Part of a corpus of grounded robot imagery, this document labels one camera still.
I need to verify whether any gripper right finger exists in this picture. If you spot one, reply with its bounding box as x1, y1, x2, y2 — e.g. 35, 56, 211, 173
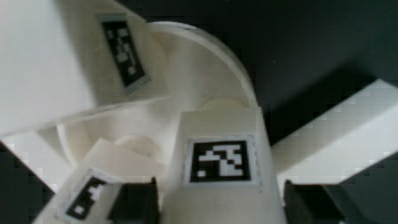
282, 181, 348, 224

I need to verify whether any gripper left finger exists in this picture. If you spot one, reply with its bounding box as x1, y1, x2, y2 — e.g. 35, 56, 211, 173
108, 179, 160, 224

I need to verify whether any white stool leg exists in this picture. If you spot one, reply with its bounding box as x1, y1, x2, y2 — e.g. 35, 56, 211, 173
160, 108, 288, 224
32, 137, 165, 224
0, 0, 167, 138

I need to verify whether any white L-shaped fence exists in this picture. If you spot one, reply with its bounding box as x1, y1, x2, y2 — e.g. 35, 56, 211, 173
272, 80, 398, 185

